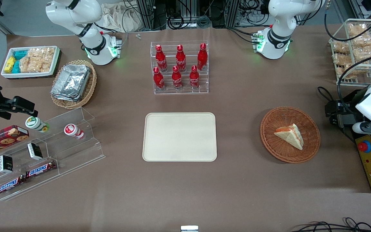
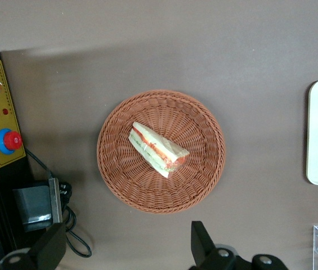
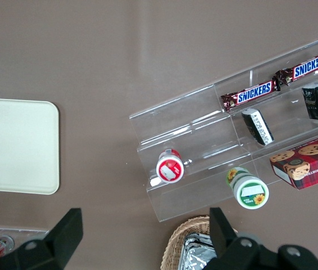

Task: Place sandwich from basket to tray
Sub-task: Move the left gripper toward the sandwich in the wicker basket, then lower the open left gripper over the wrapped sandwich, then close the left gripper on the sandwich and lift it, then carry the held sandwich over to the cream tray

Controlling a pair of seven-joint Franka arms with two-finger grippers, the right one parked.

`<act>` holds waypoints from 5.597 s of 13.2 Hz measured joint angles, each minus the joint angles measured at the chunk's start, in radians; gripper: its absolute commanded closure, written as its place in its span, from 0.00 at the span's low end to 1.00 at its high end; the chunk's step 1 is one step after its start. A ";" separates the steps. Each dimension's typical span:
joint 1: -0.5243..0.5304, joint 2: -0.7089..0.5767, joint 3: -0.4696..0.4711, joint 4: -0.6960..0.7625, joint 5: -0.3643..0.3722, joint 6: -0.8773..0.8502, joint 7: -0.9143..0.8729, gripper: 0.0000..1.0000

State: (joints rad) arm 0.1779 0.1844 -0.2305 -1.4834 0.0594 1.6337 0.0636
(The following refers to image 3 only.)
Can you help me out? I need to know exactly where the red cola bottle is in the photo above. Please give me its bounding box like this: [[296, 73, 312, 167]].
[[0, 235, 15, 255]]

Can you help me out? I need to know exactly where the cream rectangular tray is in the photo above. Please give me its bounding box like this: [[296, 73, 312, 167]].
[[0, 97, 60, 195]]

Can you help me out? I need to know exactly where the red tartan cookie box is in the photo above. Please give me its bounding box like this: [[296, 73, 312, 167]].
[[269, 131, 318, 191]]

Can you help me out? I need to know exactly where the light wicker basket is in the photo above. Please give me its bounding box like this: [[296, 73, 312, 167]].
[[160, 215, 240, 270]]

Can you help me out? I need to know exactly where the green white sunflower cup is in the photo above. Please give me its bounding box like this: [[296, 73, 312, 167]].
[[226, 167, 270, 210]]

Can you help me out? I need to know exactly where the red white yogurt cup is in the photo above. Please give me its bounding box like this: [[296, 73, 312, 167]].
[[155, 148, 185, 184]]

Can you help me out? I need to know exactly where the clear acrylic bottle rack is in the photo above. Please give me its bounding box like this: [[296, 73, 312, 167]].
[[0, 226, 50, 254]]

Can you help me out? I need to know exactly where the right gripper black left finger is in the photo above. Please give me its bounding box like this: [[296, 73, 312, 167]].
[[0, 208, 84, 270]]

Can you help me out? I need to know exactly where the aluminium foil tray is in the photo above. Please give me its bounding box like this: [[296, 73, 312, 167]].
[[182, 232, 218, 270]]

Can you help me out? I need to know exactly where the clear acrylic stepped stand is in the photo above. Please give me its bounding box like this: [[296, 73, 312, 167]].
[[129, 38, 318, 223]]

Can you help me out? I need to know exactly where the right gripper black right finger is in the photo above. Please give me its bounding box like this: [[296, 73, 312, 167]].
[[200, 207, 318, 270]]

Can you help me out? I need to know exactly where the Snickers chocolate bar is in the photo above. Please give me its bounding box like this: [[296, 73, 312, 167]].
[[275, 44, 318, 87], [221, 80, 281, 114]]

